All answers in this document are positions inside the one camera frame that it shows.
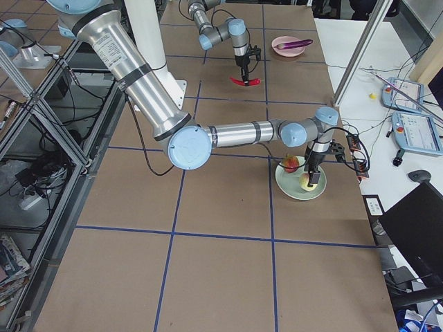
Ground black monitor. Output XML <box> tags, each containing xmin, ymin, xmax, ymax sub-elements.
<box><xmin>379</xmin><ymin>182</ymin><xmax>442</xmax><ymax>287</ymax></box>

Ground teach pendant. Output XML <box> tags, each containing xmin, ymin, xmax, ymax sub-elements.
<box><xmin>392</xmin><ymin>111</ymin><xmax>442</xmax><ymax>156</ymax></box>
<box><xmin>381</xmin><ymin>77</ymin><xmax>424</xmax><ymax>113</ymax></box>

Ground red yellow mango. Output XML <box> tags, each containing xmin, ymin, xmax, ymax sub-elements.
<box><xmin>280</xmin><ymin>155</ymin><xmax>300</xmax><ymax>173</ymax></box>

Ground orange circuit board lower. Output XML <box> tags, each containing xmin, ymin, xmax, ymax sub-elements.
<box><xmin>353</xmin><ymin>159</ymin><xmax>369</xmax><ymax>181</ymax></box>

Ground white label card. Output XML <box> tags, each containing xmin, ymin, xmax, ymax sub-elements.
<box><xmin>363</xmin><ymin>195</ymin><xmax>384</xmax><ymax>216</ymax></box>

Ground yellow pink peach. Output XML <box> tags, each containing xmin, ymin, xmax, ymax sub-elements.
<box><xmin>299</xmin><ymin>172</ymin><xmax>317</xmax><ymax>192</ymax></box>

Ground purple eggplant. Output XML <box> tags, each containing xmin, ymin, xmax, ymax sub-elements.
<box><xmin>276</xmin><ymin>39</ymin><xmax>313</xmax><ymax>50</ymax></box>

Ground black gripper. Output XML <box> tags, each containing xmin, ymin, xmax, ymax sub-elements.
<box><xmin>235</xmin><ymin>53</ymin><xmax>251</xmax><ymax>86</ymax></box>
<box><xmin>304</xmin><ymin>150</ymin><xmax>326</xmax><ymax>184</ymax></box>

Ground aluminium frame post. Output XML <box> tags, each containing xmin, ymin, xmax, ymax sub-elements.
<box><xmin>332</xmin><ymin>1</ymin><xmax>401</xmax><ymax>107</ymax></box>

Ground stack of magazines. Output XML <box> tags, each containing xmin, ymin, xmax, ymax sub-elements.
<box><xmin>1</xmin><ymin>233</ymin><xmax>30</xmax><ymax>310</ymax></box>

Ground upper teach pendant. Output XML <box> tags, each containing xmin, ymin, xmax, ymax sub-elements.
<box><xmin>381</xmin><ymin>77</ymin><xmax>424</xmax><ymax>113</ymax></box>

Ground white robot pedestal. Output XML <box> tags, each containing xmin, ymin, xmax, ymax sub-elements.
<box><xmin>124</xmin><ymin>0</ymin><xmax>187</xmax><ymax>109</ymax></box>

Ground light green plate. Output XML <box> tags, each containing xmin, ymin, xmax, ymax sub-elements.
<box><xmin>275</xmin><ymin>165</ymin><xmax>327</xmax><ymax>201</ymax></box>

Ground orange circuit board upper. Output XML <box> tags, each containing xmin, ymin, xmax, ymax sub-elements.
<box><xmin>346</xmin><ymin>134</ymin><xmax>361</xmax><ymax>151</ymax></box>

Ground red chili pepper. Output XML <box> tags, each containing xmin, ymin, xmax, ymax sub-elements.
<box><xmin>230</xmin><ymin>77</ymin><xmax>261</xmax><ymax>86</ymax></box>

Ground pink plate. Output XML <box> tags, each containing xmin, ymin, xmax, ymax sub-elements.
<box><xmin>271</xmin><ymin>36</ymin><xmax>306</xmax><ymax>57</ymax></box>

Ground lower teach pendant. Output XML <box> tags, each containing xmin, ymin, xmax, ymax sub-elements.
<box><xmin>392</xmin><ymin>111</ymin><xmax>442</xmax><ymax>156</ymax></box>

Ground black computer mouse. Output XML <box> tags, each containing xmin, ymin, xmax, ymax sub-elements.
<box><xmin>408</xmin><ymin>169</ymin><xmax>431</xmax><ymax>183</ymax></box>

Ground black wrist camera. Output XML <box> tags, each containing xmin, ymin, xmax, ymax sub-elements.
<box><xmin>329</xmin><ymin>140</ymin><xmax>346</xmax><ymax>163</ymax></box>
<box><xmin>248</xmin><ymin>45</ymin><xmax>262</xmax><ymax>62</ymax></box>

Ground white power strip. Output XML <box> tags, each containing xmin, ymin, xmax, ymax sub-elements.
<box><xmin>19</xmin><ymin>192</ymin><xmax>44</xmax><ymax>211</ymax></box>

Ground orange circuit board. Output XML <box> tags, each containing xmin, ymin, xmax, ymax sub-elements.
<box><xmin>353</xmin><ymin>159</ymin><xmax>369</xmax><ymax>181</ymax></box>
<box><xmin>346</xmin><ymin>134</ymin><xmax>361</xmax><ymax>151</ymax></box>

